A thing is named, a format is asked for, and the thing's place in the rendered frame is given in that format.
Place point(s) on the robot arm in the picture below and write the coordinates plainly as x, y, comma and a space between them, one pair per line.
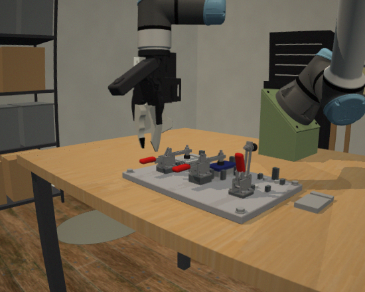
333, 79

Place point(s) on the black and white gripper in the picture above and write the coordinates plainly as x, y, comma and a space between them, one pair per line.
165, 83

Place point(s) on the red-handled toggle clamp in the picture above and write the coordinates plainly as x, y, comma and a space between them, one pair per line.
240, 183

